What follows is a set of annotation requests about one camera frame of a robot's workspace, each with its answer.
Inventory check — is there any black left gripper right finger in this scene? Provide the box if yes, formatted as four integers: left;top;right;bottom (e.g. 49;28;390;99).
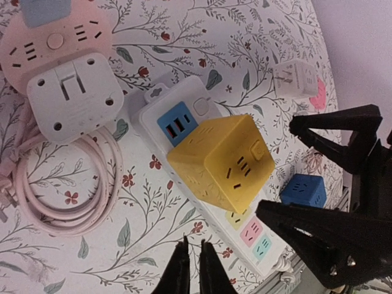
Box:
199;240;237;294

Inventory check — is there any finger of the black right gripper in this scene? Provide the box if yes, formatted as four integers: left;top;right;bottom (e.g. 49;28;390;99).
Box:
289;104;385;175
256;200;391;288

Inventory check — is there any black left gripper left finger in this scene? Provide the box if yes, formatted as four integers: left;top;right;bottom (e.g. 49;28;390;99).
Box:
153;236;190;294

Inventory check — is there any small pink plug adapter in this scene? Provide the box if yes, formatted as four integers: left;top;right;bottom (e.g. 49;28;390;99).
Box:
309;77;326;110

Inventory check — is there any dark blue cube socket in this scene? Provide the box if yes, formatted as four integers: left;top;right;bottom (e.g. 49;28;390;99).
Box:
280;173;326;208

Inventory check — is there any white cartoon cube socket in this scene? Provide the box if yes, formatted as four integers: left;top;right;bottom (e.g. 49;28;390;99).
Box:
272;59;319;99

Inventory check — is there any yellow cube socket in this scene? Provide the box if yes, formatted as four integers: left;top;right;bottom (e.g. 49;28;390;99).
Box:
167;115;275;213

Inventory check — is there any white power strip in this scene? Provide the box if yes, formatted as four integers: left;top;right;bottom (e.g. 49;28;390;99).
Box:
131;76;285;276

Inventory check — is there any light blue plug adapter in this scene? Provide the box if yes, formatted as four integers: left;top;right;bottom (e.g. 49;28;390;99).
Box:
19;0;72;28

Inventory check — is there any white square adapter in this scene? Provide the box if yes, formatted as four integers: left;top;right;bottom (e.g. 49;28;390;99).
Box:
27;53;124;143

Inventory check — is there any pink round power strip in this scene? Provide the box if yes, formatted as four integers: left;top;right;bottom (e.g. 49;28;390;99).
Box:
1;11;112;95

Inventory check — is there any white power strip cable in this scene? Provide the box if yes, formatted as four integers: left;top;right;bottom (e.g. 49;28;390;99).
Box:
272;255;295;273

